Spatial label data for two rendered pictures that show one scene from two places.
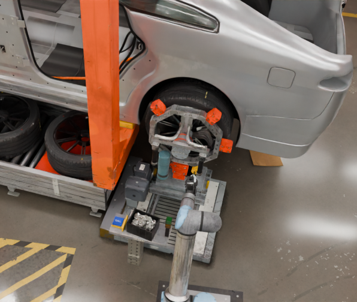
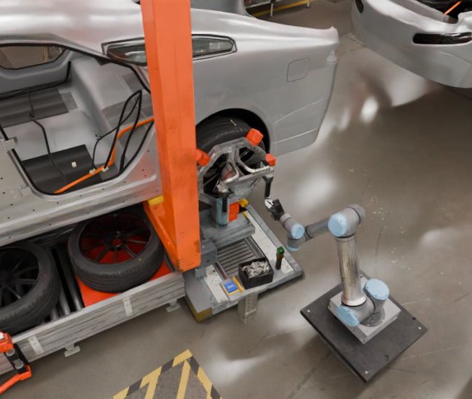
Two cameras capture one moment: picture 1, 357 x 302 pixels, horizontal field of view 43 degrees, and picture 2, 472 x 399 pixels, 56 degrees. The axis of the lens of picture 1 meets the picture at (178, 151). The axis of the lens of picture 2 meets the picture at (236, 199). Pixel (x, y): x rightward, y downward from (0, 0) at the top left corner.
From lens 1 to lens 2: 154 cm
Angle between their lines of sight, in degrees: 27
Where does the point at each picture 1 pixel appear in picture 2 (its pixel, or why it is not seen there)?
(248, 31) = (261, 37)
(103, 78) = (188, 140)
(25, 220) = (113, 365)
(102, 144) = (188, 218)
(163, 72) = not seen: hidden behind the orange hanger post
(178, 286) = (358, 287)
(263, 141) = (290, 140)
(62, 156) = (119, 270)
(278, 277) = not seen: hidden behind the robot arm
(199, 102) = (236, 131)
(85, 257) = (205, 348)
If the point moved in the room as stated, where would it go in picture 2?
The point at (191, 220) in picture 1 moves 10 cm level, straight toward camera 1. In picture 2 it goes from (351, 218) to (363, 229)
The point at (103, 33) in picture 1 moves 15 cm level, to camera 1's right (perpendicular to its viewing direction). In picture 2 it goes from (186, 85) to (213, 75)
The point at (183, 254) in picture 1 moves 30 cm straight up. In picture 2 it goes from (354, 255) to (367, 218)
